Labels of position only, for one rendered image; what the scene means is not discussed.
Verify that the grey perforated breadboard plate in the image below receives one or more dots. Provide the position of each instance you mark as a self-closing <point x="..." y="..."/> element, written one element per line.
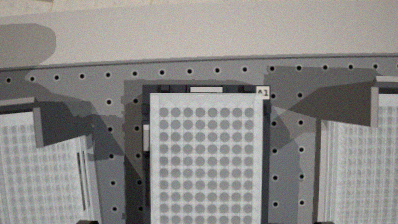
<point x="114" y="89"/>

